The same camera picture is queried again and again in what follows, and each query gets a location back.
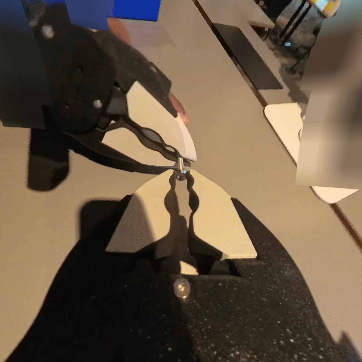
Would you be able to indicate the silver bolt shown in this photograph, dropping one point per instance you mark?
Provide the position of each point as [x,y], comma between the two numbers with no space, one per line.
[180,164]

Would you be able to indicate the black desk mat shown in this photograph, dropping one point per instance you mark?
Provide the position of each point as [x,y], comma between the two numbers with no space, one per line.
[249,59]

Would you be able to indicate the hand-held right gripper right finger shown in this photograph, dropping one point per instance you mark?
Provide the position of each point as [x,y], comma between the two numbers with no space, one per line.
[217,226]

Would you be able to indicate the white sign stand base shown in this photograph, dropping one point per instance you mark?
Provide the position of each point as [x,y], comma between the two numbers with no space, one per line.
[280,124]

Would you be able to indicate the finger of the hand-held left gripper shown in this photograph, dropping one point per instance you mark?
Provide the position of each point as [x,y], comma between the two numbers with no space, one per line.
[124,144]
[158,113]

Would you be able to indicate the person's left hand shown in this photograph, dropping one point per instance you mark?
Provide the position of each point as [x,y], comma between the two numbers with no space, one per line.
[181,111]

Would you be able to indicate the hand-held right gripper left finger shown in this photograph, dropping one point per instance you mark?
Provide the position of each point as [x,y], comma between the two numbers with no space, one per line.
[144,220]

